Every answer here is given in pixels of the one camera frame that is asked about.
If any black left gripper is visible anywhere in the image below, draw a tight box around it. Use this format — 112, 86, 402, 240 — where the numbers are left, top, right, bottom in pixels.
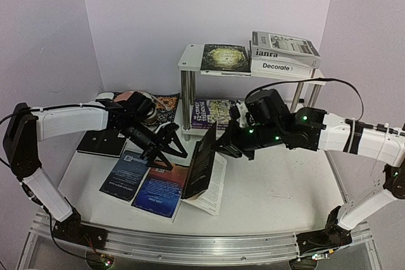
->
118, 118, 189, 171

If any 52-Storey Treehouse book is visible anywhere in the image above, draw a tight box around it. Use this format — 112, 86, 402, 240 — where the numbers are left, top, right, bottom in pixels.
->
190, 99, 242, 130

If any blue orange paperback book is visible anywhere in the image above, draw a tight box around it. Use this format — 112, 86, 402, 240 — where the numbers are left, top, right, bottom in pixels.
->
131, 164, 189, 223

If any black paperback book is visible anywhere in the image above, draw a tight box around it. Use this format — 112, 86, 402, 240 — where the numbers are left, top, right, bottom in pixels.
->
181, 123, 227, 216

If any dark blue paperback book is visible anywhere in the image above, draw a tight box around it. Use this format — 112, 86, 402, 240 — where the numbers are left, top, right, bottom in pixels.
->
99, 150, 149, 202

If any black notebook with barcode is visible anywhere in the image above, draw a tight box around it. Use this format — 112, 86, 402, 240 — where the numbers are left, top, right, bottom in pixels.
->
76, 130, 127, 158

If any brown Decorate book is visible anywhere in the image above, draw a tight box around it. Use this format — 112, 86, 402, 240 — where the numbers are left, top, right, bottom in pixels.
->
251, 59, 313, 78

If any dark green hardcover book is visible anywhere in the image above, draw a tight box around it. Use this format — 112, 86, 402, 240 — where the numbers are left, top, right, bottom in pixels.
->
200, 44, 251, 77

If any grey photo cover book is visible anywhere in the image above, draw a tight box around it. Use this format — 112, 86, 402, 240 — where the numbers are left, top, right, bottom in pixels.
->
251, 31, 321, 68

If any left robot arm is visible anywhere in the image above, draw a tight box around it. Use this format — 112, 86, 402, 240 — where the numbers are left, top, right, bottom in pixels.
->
1, 90, 188, 249

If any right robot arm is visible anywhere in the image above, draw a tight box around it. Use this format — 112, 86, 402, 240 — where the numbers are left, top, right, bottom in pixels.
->
216, 89, 404, 259

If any patterned placemat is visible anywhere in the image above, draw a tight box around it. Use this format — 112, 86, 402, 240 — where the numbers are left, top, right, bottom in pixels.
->
110, 92, 181, 133

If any glass cup with brown band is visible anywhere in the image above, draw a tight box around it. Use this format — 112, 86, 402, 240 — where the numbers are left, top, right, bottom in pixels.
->
144, 106, 157, 124

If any white pink plate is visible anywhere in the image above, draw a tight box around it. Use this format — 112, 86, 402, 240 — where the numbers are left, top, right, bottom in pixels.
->
113, 90, 153, 103

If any green bowl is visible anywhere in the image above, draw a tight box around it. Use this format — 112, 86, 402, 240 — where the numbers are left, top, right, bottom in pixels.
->
96, 92, 115, 99

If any white two-tier shelf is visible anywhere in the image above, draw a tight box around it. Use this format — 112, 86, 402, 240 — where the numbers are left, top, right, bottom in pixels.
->
177, 44, 327, 141

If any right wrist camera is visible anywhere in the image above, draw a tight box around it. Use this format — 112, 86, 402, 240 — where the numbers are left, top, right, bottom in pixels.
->
230, 101, 252, 128

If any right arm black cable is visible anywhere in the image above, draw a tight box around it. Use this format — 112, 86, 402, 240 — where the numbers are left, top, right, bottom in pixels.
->
245, 77, 365, 122

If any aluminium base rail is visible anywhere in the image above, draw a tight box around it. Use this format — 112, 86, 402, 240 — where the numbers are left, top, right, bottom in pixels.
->
16, 211, 379, 269

